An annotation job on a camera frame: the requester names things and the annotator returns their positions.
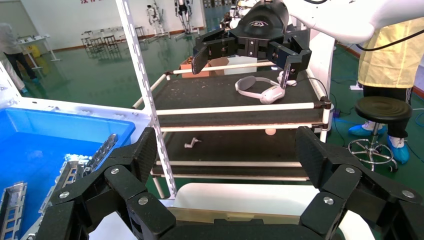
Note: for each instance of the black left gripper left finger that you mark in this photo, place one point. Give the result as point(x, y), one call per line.
point(99, 198)

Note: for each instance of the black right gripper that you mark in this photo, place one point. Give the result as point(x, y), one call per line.
point(261, 23)

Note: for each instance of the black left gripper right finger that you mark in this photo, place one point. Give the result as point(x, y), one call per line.
point(357, 198)

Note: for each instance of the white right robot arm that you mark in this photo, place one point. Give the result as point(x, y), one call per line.
point(348, 20)

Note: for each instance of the small white plastic part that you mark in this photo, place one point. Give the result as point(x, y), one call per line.
point(190, 144)

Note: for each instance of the white plastic box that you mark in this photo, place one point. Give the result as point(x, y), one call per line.
point(242, 60)

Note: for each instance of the brown cardboard box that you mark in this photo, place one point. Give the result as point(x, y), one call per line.
point(220, 62)

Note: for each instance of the clear plastic bag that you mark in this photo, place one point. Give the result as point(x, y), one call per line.
point(78, 157)

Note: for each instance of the white headphones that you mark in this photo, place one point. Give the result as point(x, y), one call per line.
point(275, 94)

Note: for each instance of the white small device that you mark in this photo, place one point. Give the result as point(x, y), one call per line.
point(291, 82)

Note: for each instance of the black shelf cart white tubes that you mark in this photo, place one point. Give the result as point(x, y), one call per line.
point(215, 92)

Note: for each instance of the white upright panel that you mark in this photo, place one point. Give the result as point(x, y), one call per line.
point(321, 66)

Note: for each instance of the blue plastic parts bin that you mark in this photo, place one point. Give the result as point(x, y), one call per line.
point(49, 145)

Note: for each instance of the small peach ball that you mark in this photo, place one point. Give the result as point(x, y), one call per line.
point(270, 132)

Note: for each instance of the white humanoid robot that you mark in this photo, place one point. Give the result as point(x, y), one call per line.
point(152, 13)
point(182, 8)

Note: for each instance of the black round stool chrome base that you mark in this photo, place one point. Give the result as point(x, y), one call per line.
point(382, 109)

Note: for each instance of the white power strip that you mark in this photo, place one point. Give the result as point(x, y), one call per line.
point(356, 87)

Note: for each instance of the white table with rounded corners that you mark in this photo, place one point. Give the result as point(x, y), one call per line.
point(248, 197)

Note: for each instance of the white perforated metal rack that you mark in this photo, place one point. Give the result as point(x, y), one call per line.
point(139, 59)

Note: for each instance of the person in yellow coat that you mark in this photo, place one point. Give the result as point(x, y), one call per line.
point(391, 63)

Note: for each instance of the black metal stool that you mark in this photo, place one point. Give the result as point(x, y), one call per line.
point(97, 43)
point(86, 42)
point(110, 41)

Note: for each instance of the yellow floor sign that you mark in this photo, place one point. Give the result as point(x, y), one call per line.
point(33, 51)

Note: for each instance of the white workbench table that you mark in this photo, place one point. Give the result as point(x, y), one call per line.
point(33, 39)

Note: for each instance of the person in grey top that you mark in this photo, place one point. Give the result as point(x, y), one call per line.
point(10, 43)

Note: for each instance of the silver metal bracket part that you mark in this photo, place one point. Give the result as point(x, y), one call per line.
point(13, 205)
point(68, 175)
point(104, 149)

